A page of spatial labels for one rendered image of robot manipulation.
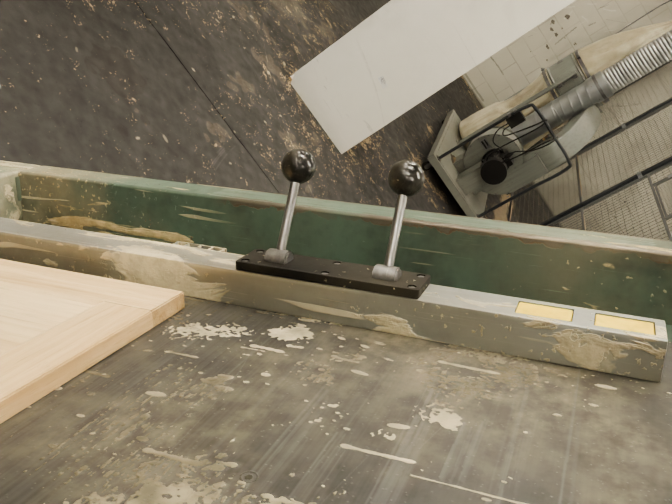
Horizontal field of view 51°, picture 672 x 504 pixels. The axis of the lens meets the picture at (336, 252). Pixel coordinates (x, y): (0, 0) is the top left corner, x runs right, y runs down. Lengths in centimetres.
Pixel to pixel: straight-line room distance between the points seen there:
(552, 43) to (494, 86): 79
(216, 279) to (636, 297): 49
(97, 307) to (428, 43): 370
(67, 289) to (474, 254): 48
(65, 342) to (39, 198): 59
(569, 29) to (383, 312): 808
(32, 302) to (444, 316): 41
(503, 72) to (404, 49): 455
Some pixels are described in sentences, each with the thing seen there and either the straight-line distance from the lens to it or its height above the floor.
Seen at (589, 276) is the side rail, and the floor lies 160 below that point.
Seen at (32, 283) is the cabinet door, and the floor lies 116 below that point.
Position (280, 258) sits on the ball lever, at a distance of 74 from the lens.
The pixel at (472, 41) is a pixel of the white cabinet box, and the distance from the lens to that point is 427.
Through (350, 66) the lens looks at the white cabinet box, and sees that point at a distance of 441.
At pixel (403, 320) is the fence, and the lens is 70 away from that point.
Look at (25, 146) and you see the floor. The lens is 267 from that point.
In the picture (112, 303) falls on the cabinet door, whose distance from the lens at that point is 74.
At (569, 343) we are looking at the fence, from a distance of 68.
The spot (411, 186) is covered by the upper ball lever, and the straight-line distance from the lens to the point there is 72.
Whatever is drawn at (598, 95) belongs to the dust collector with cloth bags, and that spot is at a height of 136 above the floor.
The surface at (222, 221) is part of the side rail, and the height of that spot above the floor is 119.
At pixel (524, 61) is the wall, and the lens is 876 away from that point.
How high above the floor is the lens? 177
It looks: 27 degrees down
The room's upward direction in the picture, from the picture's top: 60 degrees clockwise
